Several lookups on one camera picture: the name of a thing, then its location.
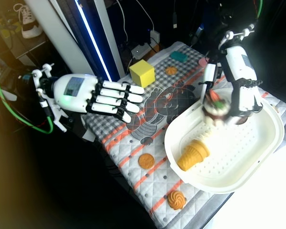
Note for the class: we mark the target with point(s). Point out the toy ice cream cone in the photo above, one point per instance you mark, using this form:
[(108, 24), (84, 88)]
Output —
[(193, 155)]

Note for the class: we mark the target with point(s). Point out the large cake with strawberries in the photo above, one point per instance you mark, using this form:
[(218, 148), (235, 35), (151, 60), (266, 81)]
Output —
[(215, 109)]

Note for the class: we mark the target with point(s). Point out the small brown chocolate cake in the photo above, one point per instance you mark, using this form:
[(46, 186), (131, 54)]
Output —
[(242, 120)]

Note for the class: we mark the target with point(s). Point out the white perforated tray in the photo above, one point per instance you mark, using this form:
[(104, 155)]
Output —
[(228, 162)]

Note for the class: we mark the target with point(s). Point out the small white block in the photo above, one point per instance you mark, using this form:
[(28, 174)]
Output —
[(88, 135)]

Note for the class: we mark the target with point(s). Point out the white column with blue light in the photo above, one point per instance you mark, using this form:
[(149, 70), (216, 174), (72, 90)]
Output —
[(62, 43)]

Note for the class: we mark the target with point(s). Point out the grey shelf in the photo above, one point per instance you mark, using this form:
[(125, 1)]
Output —
[(28, 47)]

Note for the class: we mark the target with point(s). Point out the yellow cube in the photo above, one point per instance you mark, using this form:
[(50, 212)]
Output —
[(143, 74)]

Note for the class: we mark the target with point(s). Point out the grey quilt with bear print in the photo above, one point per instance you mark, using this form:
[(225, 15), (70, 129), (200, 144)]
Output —
[(133, 148)]

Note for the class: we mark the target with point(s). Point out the white power strip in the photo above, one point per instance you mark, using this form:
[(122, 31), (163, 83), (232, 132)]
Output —
[(141, 51)]

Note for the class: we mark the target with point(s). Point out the white and black shoe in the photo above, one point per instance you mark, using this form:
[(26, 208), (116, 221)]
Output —
[(29, 21)]

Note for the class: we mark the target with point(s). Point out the round flat cookie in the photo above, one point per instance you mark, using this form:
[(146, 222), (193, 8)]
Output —
[(146, 161)]

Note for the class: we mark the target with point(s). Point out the small swirl cookie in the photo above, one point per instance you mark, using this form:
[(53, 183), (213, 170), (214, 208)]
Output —
[(171, 70)]

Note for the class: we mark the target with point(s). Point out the teal block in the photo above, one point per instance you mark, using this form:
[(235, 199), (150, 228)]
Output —
[(178, 56)]

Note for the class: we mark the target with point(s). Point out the pink round disc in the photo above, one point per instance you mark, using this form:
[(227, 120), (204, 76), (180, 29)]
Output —
[(203, 62)]

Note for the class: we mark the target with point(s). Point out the large swirl cookie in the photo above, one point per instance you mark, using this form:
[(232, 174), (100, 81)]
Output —
[(176, 200)]

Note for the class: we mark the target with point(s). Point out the white wall adapter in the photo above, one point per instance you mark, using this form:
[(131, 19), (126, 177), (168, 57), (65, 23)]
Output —
[(155, 37)]

